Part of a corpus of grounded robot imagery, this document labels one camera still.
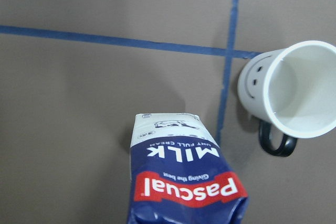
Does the blue white milk carton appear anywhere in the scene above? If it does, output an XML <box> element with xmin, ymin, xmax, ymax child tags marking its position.
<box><xmin>127</xmin><ymin>113</ymin><xmax>248</xmax><ymax>223</ymax></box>

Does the white smiley face mug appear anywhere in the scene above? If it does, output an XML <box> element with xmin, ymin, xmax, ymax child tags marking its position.
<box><xmin>237</xmin><ymin>40</ymin><xmax>335</xmax><ymax>157</ymax></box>

